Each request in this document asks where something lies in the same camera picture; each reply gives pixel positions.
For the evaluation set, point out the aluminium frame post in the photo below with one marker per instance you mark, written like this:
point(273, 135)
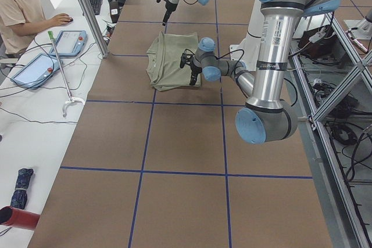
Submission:
point(94, 27)

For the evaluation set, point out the far blue teach pendant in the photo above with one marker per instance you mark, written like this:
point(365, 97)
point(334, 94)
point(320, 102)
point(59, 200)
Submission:
point(69, 43)

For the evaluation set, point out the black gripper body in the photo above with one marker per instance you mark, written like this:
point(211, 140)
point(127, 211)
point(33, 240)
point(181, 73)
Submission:
point(169, 6)
point(195, 70)

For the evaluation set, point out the red cylinder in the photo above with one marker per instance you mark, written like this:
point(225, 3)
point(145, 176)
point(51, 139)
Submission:
point(18, 218)

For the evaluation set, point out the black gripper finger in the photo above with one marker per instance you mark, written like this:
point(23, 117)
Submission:
point(165, 18)
point(192, 82)
point(196, 81)

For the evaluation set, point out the folded dark blue umbrella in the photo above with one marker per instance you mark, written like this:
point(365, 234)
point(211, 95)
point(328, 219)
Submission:
point(19, 197)

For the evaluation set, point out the near blue teach pendant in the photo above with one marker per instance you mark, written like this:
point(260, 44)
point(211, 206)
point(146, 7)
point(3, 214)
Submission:
point(35, 73)

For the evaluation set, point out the blue teach pendant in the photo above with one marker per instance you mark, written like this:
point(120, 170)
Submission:
point(35, 73)
point(69, 43)

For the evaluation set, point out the black power adapter box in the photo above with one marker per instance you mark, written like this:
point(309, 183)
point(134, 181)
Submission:
point(114, 10)

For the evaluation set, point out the person's hand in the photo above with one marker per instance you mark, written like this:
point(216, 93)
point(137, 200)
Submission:
point(60, 19)

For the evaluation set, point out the olive green long-sleeve shirt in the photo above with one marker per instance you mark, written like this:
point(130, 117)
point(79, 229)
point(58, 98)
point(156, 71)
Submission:
point(164, 57)

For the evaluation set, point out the seated person beige shirt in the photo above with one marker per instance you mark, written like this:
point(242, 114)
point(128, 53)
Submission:
point(21, 21)

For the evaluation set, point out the reacher grabber stick green handle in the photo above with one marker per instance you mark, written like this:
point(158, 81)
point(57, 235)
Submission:
point(71, 98)

